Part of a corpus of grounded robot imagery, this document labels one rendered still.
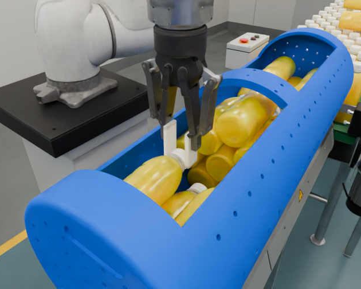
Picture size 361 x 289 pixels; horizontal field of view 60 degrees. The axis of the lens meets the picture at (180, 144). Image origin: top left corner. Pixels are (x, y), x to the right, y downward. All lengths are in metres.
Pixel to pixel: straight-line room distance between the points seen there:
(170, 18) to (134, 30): 0.53
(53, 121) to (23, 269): 1.21
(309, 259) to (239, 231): 1.54
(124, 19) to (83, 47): 0.14
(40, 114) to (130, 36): 0.32
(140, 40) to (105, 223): 0.71
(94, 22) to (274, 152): 0.60
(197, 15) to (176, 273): 0.30
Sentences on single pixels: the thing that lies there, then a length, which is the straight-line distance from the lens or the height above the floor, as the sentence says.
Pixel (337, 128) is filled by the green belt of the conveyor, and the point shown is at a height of 0.89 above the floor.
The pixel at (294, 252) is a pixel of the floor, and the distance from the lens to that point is 1.93.
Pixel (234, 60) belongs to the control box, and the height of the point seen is 1.04.
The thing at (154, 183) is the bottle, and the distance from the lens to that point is 0.48.
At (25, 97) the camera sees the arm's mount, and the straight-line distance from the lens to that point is 1.01.
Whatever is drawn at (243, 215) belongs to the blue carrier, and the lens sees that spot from 0.41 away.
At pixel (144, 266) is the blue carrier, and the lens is 0.31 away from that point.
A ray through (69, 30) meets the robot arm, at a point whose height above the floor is 1.26.
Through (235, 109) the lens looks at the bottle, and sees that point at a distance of 0.58.
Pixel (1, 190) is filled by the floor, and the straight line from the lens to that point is 2.48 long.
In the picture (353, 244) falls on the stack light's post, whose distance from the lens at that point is 1.95.
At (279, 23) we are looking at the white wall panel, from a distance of 5.58.
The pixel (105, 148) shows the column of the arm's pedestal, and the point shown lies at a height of 0.93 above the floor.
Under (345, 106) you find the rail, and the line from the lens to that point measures 1.20.
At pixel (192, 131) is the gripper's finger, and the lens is 0.50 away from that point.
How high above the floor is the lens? 1.46
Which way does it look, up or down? 34 degrees down
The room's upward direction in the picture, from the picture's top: straight up
